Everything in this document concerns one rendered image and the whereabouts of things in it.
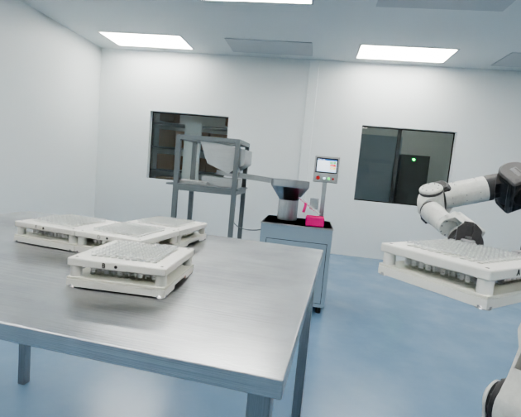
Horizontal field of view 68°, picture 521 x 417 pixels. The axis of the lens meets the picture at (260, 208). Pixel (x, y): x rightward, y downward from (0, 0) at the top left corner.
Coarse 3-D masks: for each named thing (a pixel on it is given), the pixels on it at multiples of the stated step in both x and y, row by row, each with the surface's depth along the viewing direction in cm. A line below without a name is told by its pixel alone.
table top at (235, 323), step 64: (0, 256) 113; (64, 256) 119; (256, 256) 143; (320, 256) 153; (0, 320) 72; (64, 320) 75; (128, 320) 77; (192, 320) 80; (256, 320) 83; (256, 384) 62
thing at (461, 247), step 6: (438, 246) 83; (444, 246) 83; (450, 246) 85; (456, 246) 84; (462, 246) 85; (468, 246) 86; (474, 246) 87; (450, 252) 79; (462, 252) 77; (468, 252) 77; (474, 252) 78; (480, 252) 78; (486, 252) 79; (492, 252) 81; (498, 252) 80; (504, 252) 81; (510, 252) 81; (432, 270) 83
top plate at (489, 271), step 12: (396, 252) 84; (408, 252) 81; (420, 252) 79; (432, 252) 80; (432, 264) 77; (444, 264) 74; (456, 264) 72; (468, 264) 71; (480, 264) 72; (492, 264) 72; (504, 264) 73; (516, 264) 74; (480, 276) 68; (492, 276) 67; (504, 276) 69; (516, 276) 72
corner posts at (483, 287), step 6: (384, 252) 87; (384, 258) 87; (390, 258) 86; (390, 264) 86; (480, 282) 69; (486, 282) 68; (492, 282) 68; (480, 288) 69; (486, 288) 68; (492, 288) 68; (480, 294) 69; (486, 294) 68; (492, 294) 68
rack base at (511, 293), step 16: (384, 272) 87; (400, 272) 83; (416, 272) 81; (432, 272) 82; (432, 288) 76; (448, 288) 74; (464, 288) 72; (496, 288) 73; (512, 288) 74; (480, 304) 68; (496, 304) 69
